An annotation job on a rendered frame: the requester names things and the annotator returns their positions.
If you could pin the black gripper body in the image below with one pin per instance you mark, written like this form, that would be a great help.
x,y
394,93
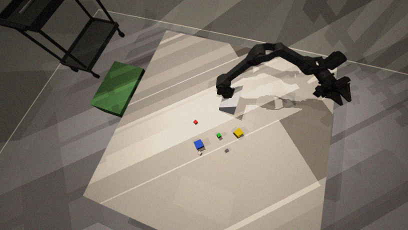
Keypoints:
x,y
334,84

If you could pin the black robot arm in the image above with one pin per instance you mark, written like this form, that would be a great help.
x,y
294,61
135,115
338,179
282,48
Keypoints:
x,y
306,64

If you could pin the yellow block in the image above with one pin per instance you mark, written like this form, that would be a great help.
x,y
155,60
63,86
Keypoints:
x,y
238,132

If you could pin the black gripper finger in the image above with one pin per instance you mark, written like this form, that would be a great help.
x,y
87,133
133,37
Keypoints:
x,y
345,92
336,98

